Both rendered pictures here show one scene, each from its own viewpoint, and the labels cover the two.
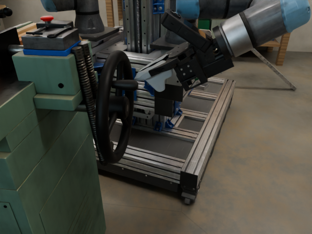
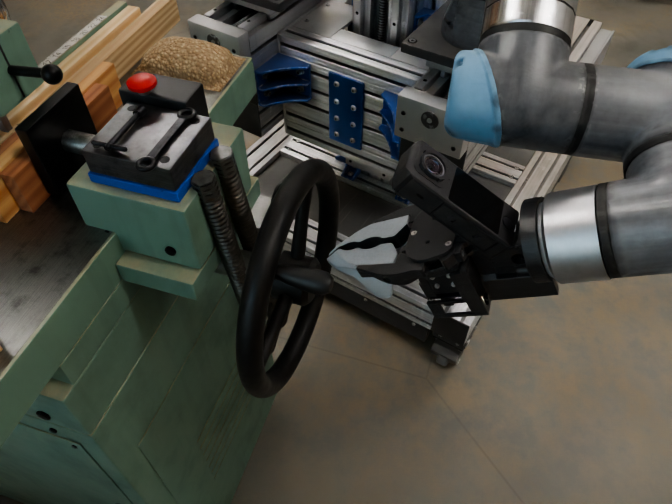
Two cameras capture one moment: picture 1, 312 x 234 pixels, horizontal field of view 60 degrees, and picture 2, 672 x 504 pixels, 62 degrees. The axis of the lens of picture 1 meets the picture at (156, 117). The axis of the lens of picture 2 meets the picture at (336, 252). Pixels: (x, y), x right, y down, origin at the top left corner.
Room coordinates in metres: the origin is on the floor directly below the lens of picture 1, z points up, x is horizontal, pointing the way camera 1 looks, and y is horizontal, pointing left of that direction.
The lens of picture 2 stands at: (0.21, -0.02, 1.34)
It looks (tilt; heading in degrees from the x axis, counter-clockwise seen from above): 49 degrees down; 10
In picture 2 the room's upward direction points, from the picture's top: straight up
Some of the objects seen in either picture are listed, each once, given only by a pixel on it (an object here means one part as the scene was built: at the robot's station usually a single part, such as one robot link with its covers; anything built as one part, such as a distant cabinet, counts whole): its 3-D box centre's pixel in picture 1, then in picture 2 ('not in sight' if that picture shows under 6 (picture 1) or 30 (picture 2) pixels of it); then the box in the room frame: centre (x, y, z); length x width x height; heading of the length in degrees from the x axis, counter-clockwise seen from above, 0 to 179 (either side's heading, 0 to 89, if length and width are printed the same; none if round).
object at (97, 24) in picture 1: (88, 20); not in sight; (1.42, 0.34, 0.87); 0.15 x 0.15 x 0.10
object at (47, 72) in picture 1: (57, 65); (167, 185); (0.64, 0.24, 0.91); 0.15 x 0.14 x 0.09; 172
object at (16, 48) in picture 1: (19, 50); (86, 144); (0.65, 0.34, 0.95); 0.09 x 0.07 x 0.09; 172
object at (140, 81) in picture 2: (47, 18); (141, 82); (0.68, 0.26, 1.02); 0.03 x 0.03 x 0.01
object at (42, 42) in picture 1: (54, 35); (156, 129); (0.65, 0.24, 0.99); 0.13 x 0.11 x 0.06; 172
